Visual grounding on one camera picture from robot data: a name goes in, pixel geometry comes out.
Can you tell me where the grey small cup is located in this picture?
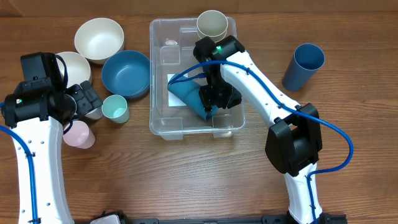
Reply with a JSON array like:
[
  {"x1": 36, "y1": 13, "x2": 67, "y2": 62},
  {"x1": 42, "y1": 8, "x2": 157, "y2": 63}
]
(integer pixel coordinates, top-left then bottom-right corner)
[{"x1": 85, "y1": 107, "x2": 103, "y2": 120}]

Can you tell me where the right blue cable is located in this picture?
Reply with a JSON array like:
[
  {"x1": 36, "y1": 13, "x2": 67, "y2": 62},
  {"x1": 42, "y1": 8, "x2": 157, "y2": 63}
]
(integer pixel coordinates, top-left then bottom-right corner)
[{"x1": 167, "y1": 60, "x2": 354, "y2": 224}]

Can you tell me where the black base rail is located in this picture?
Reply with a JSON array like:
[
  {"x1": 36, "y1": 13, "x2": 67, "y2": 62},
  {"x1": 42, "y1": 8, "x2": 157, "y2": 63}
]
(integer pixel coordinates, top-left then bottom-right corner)
[{"x1": 74, "y1": 211, "x2": 348, "y2": 224}]

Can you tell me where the dark blue tall cup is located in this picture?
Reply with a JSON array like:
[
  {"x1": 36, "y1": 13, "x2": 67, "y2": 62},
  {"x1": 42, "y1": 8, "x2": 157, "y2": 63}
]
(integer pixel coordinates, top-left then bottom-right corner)
[
  {"x1": 167, "y1": 73, "x2": 218, "y2": 119},
  {"x1": 282, "y1": 44, "x2": 325, "y2": 91}
]

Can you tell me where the white label in bin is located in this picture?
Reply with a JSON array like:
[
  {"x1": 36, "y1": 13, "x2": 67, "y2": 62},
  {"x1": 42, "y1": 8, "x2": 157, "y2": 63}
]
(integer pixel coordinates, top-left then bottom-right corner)
[{"x1": 167, "y1": 73, "x2": 188, "y2": 107}]

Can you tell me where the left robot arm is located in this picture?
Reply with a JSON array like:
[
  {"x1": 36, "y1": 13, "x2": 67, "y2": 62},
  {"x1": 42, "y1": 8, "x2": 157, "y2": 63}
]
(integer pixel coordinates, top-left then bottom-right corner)
[{"x1": 1, "y1": 52, "x2": 103, "y2": 223}]

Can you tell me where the blue cable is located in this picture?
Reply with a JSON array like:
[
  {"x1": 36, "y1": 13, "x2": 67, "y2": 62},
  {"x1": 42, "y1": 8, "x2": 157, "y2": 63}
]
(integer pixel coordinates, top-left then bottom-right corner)
[
  {"x1": 167, "y1": 60, "x2": 354, "y2": 224},
  {"x1": 0, "y1": 99, "x2": 40, "y2": 224}
]

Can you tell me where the cream tall cup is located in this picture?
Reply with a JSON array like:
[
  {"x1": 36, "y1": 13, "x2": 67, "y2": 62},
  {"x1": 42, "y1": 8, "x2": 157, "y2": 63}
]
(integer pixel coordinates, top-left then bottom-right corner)
[
  {"x1": 197, "y1": 29, "x2": 226, "y2": 42},
  {"x1": 197, "y1": 10, "x2": 229, "y2": 35}
]

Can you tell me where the cream bowl upper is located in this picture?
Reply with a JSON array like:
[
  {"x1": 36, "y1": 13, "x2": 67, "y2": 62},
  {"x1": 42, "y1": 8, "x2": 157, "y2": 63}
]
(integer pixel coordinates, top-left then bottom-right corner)
[{"x1": 74, "y1": 17, "x2": 124, "y2": 65}]

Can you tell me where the pink small cup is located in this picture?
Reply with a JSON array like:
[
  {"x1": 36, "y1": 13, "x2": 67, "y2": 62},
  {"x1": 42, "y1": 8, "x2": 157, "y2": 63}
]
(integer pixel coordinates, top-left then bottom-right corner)
[{"x1": 63, "y1": 121, "x2": 95, "y2": 149}]

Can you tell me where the cream bowl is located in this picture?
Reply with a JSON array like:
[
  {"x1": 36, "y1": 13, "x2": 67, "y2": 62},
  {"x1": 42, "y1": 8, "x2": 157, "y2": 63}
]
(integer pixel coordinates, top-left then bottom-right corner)
[
  {"x1": 58, "y1": 52, "x2": 92, "y2": 88},
  {"x1": 74, "y1": 17, "x2": 124, "y2": 65}
]

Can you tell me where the dark blue bowl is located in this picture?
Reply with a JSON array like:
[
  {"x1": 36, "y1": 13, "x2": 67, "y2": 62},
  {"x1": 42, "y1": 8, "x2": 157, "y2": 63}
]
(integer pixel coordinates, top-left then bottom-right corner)
[{"x1": 101, "y1": 50, "x2": 150, "y2": 99}]

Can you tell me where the left blue cable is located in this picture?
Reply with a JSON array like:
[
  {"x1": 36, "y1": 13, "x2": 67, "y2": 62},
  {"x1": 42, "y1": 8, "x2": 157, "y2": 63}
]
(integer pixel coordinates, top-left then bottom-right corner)
[{"x1": 0, "y1": 99, "x2": 40, "y2": 224}]

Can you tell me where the mint green small cup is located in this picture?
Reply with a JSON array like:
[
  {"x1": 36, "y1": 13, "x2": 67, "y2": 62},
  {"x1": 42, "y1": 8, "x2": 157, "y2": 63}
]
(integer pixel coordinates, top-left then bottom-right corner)
[{"x1": 101, "y1": 95, "x2": 130, "y2": 124}]

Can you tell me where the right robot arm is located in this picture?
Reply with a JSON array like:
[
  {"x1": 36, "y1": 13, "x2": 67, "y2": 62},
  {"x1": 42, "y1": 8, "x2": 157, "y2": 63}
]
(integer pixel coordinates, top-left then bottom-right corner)
[{"x1": 193, "y1": 35, "x2": 323, "y2": 223}]

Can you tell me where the clear plastic storage bin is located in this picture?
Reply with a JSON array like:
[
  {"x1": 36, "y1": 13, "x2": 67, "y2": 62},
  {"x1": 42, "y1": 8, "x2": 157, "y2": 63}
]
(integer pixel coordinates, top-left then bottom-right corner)
[{"x1": 149, "y1": 17, "x2": 246, "y2": 141}]

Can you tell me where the cream bowl left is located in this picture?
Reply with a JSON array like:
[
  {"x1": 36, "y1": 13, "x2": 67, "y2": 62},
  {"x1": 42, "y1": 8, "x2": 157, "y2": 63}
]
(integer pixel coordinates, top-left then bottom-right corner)
[{"x1": 58, "y1": 52, "x2": 92, "y2": 88}]

